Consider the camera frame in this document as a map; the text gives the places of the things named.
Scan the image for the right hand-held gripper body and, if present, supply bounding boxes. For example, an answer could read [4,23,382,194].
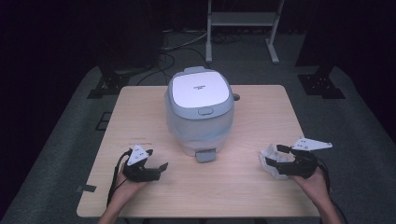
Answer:
[276,137,333,180]

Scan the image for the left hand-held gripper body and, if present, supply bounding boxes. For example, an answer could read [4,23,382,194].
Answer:
[121,144,162,183]

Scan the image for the translucent plastic wrapper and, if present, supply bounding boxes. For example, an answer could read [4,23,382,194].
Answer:
[258,143,295,181]

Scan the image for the white pedal trash bin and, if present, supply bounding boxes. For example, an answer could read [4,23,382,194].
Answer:
[164,65,235,164]

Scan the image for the person's right hand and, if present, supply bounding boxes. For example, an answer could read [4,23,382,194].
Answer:
[291,168,331,208]

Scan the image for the person's left hand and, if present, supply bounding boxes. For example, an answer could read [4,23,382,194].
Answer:
[111,172,148,207]

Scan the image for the dark floor socket plate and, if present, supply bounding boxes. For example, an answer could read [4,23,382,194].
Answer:
[95,110,113,132]

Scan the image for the dark tape strip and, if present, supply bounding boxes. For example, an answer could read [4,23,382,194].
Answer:
[76,184,98,193]

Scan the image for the black stand base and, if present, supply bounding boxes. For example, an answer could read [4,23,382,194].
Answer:
[296,65,347,100]
[86,63,132,100]

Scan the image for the white metal stand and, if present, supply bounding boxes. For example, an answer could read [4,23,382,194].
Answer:
[205,0,286,65]

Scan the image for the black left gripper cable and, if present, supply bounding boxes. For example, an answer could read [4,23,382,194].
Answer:
[106,148,134,208]

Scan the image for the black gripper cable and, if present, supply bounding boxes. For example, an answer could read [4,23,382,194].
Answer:
[106,148,134,208]
[316,158,349,224]

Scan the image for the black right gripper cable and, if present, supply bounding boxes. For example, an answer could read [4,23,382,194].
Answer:
[316,158,349,224]

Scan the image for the cables on floor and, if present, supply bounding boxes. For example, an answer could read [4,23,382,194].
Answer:
[135,28,210,87]

